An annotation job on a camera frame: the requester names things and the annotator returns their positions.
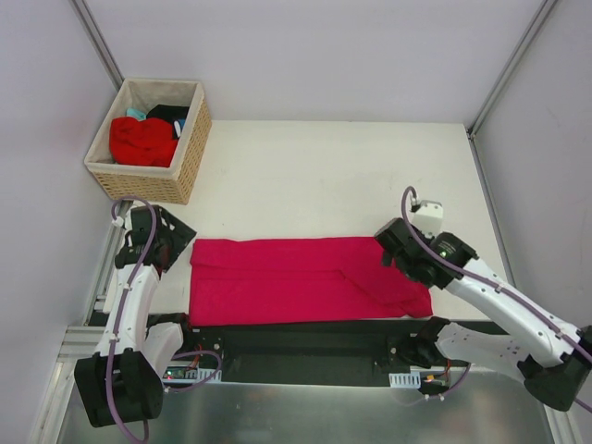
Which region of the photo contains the magenta pink t shirt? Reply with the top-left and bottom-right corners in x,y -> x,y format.
189,237 -> 433,327

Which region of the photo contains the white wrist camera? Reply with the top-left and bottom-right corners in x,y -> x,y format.
411,200 -> 444,239
112,215 -> 131,230

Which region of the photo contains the wicker basket with liner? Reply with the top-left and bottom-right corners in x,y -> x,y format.
84,78 -> 212,204

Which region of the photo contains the left white cable duct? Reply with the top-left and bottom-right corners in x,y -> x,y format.
162,366 -> 222,385

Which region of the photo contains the left aluminium frame post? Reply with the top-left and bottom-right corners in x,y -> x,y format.
69,0 -> 125,90

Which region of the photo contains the aluminium frame post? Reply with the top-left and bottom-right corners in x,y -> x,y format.
467,0 -> 561,139
69,0 -> 125,90

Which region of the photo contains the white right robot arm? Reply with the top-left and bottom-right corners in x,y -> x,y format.
375,218 -> 591,412

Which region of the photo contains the white cable duct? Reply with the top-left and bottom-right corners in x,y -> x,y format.
162,366 -> 222,385
388,372 -> 422,389

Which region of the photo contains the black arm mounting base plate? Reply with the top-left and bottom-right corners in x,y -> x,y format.
141,314 -> 468,384

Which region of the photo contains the right white cable duct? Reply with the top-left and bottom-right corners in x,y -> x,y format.
388,372 -> 422,389

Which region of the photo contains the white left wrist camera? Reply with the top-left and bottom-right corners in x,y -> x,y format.
112,215 -> 131,230

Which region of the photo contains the black t shirt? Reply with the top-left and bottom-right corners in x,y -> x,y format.
146,105 -> 190,139

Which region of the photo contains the aluminium frame rail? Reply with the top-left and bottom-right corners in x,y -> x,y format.
57,295 -> 108,362

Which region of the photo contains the right aluminium frame post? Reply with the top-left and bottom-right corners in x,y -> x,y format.
467,0 -> 561,139

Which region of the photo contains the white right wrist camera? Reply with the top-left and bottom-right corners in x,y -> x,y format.
411,200 -> 444,239

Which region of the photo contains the red t shirt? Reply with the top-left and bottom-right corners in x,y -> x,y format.
109,117 -> 178,168

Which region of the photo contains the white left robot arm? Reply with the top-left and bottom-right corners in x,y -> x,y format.
74,205 -> 196,427

